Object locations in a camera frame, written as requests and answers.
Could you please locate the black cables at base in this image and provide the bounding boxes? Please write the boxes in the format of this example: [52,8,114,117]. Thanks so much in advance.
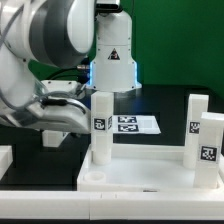
[46,66,92,84]

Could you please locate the white desk top tray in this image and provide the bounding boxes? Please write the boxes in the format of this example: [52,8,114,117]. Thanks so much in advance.
[77,143,224,193]

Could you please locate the grey braided cable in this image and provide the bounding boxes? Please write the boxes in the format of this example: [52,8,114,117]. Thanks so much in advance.
[0,6,88,114]

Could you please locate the white front fence bar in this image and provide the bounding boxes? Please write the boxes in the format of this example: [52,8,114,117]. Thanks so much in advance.
[0,190,224,220]

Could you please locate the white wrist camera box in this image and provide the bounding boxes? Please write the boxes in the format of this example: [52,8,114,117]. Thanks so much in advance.
[42,80,85,99]

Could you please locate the paper sheet with markers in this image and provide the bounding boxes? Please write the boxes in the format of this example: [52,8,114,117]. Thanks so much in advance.
[113,115,161,135]

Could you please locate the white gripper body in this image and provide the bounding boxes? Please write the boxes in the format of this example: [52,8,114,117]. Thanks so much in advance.
[19,98,91,134]

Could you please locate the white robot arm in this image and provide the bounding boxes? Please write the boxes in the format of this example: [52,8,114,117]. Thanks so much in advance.
[0,0,141,134]

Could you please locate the white left fence block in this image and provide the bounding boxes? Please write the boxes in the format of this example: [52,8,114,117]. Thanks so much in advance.
[0,146,13,180]

